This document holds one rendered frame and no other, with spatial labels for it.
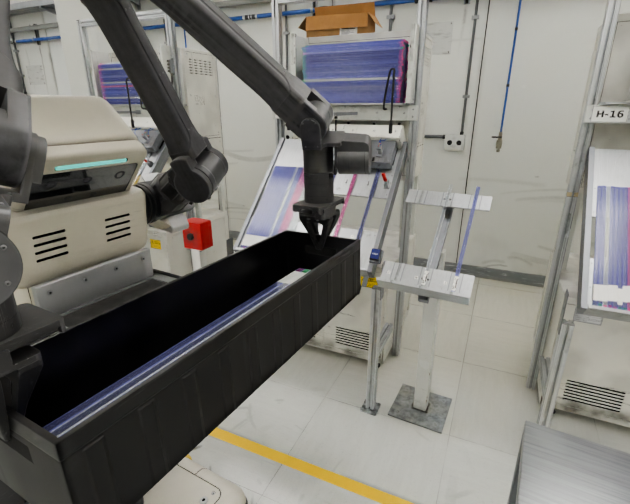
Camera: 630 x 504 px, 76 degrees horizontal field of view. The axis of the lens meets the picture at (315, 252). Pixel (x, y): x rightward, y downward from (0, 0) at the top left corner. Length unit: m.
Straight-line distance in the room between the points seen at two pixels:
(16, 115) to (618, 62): 2.10
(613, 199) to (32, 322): 1.83
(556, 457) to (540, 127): 2.85
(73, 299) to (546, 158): 3.22
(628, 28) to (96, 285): 2.08
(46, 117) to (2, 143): 0.39
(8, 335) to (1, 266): 0.11
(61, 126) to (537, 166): 3.20
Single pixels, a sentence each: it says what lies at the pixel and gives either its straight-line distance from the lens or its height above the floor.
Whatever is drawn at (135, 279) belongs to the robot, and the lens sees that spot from 0.87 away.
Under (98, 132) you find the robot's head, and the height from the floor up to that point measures 1.33.
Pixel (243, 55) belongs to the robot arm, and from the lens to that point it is 0.72.
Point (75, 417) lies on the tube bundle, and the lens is 0.52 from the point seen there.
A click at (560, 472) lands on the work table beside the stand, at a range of 0.86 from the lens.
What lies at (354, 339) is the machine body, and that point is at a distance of 2.27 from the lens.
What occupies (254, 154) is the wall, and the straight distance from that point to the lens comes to 4.17.
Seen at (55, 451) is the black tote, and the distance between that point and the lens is 0.39.
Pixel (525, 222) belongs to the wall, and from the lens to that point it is 3.59.
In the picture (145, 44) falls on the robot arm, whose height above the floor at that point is 1.47.
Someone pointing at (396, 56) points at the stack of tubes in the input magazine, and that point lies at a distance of 2.04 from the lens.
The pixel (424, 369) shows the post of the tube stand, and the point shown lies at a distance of 1.98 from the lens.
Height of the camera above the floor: 1.37
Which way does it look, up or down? 20 degrees down
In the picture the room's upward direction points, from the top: straight up
